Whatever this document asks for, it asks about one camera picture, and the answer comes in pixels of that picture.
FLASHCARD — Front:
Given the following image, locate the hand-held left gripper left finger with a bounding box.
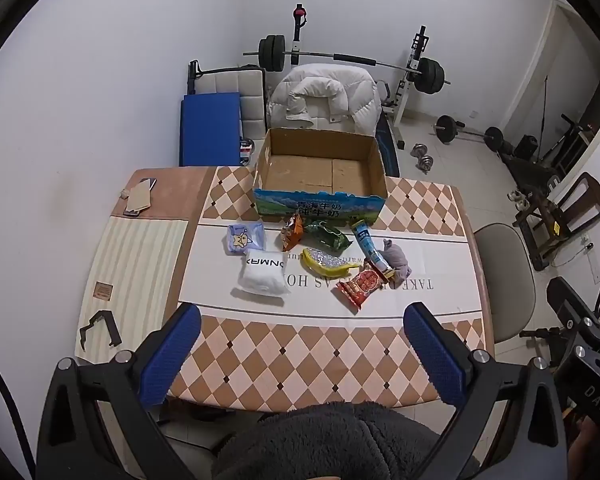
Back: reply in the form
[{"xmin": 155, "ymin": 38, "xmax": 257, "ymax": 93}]
[{"xmin": 36, "ymin": 303, "xmax": 216, "ymax": 480}]

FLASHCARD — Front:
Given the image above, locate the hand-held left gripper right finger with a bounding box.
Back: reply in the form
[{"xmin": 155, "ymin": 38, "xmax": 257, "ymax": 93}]
[{"xmin": 402, "ymin": 302, "xmax": 568, "ymax": 480}]

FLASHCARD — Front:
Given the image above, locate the red snack packet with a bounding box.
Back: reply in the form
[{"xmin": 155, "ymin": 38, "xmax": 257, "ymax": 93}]
[{"xmin": 336, "ymin": 266, "xmax": 388, "ymax": 311}]

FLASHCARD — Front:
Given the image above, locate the grey cloth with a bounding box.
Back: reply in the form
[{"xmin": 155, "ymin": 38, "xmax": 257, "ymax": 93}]
[{"xmin": 381, "ymin": 239, "xmax": 413, "ymax": 281}]

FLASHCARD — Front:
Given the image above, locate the white pillow packet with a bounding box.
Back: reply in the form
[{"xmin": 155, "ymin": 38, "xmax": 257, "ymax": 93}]
[{"xmin": 231, "ymin": 247, "xmax": 287, "ymax": 297}]

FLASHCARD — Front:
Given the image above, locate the blue white tube packet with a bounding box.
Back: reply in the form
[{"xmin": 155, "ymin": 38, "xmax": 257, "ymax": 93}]
[{"xmin": 350, "ymin": 220, "xmax": 397, "ymax": 279}]

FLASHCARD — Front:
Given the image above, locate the purple cartoon snack packet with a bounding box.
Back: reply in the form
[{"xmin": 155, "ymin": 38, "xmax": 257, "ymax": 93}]
[{"xmin": 226, "ymin": 221, "xmax": 266, "ymax": 256}]

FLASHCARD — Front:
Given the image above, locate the yellow silver snack packet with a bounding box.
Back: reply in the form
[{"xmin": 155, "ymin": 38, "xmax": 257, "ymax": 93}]
[{"xmin": 300, "ymin": 247, "xmax": 363, "ymax": 280}]

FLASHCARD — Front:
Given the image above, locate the green snack packet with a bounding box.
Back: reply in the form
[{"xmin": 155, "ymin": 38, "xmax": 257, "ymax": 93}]
[{"xmin": 302, "ymin": 220, "xmax": 355, "ymax": 253}]

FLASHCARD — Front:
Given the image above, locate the orange snack packet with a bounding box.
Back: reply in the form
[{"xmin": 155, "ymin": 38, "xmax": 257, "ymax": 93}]
[{"xmin": 280, "ymin": 212, "xmax": 305, "ymax": 252}]

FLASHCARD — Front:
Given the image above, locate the printed cardboard box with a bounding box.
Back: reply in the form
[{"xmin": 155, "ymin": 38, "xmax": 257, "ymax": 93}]
[{"xmin": 252, "ymin": 127, "xmax": 387, "ymax": 224}]

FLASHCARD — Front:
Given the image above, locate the person's right hand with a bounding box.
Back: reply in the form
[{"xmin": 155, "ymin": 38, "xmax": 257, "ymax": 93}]
[{"xmin": 567, "ymin": 410, "xmax": 600, "ymax": 480}]

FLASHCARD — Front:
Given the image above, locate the beige seat chair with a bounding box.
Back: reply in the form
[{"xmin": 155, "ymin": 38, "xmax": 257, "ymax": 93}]
[{"xmin": 472, "ymin": 223, "xmax": 566, "ymax": 345}]

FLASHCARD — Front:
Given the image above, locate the wooden chair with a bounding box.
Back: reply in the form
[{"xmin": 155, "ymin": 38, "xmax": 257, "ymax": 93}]
[{"xmin": 512, "ymin": 172, "xmax": 600, "ymax": 271}]

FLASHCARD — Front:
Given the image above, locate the cream striped table mat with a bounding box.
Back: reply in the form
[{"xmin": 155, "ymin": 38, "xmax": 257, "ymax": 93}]
[{"xmin": 75, "ymin": 217, "xmax": 191, "ymax": 363}]

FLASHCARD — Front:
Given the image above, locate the dark fleece clothing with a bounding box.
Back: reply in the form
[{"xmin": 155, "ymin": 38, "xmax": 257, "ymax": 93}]
[{"xmin": 215, "ymin": 400, "xmax": 481, "ymax": 480}]

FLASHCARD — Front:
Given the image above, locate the dark workout bench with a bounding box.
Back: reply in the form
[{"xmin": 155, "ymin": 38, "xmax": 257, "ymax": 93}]
[{"xmin": 500, "ymin": 150, "xmax": 564, "ymax": 197}]

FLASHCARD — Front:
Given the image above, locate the brown table mat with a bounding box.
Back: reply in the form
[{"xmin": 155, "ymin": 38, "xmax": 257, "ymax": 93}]
[{"xmin": 112, "ymin": 167, "xmax": 216, "ymax": 222}]

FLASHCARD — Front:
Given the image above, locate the small cardboard piece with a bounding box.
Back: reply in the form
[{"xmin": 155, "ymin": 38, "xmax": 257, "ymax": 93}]
[{"xmin": 125, "ymin": 180, "xmax": 154, "ymax": 213}]

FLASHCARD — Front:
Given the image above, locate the smartphone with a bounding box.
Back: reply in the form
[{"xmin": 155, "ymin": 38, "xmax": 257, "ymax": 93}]
[{"xmin": 122, "ymin": 177, "xmax": 158, "ymax": 218}]

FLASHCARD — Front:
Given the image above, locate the short barbell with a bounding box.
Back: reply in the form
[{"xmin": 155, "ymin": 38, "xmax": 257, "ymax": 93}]
[{"xmin": 432, "ymin": 115, "xmax": 507, "ymax": 154}]

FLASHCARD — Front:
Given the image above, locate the blue folding mat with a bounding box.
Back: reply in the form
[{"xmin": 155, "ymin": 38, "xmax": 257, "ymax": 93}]
[{"xmin": 179, "ymin": 92, "xmax": 244, "ymax": 167}]

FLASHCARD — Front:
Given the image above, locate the white barbell rack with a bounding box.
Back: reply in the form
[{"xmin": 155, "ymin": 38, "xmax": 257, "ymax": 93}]
[{"xmin": 288, "ymin": 4, "xmax": 431, "ymax": 153}]

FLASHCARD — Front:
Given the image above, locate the white padded bench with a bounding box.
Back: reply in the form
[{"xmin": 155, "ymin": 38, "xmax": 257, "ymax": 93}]
[{"xmin": 187, "ymin": 60, "xmax": 269, "ymax": 161}]

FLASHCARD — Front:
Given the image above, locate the white puffer jacket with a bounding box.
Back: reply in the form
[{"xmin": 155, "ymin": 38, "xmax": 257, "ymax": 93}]
[{"xmin": 267, "ymin": 64, "xmax": 381, "ymax": 136}]

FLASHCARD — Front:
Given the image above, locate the barbell with black plates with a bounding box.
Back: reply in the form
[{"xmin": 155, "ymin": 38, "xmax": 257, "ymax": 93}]
[{"xmin": 243, "ymin": 34, "xmax": 452, "ymax": 95}]

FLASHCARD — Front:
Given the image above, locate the black plastic bracket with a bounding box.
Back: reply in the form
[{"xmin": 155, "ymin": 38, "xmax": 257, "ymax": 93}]
[{"xmin": 78, "ymin": 311, "xmax": 122, "ymax": 352}]

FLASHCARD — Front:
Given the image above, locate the black metal frame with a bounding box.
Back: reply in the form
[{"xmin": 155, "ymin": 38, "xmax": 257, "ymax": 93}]
[{"xmin": 539, "ymin": 75, "xmax": 597, "ymax": 162}]

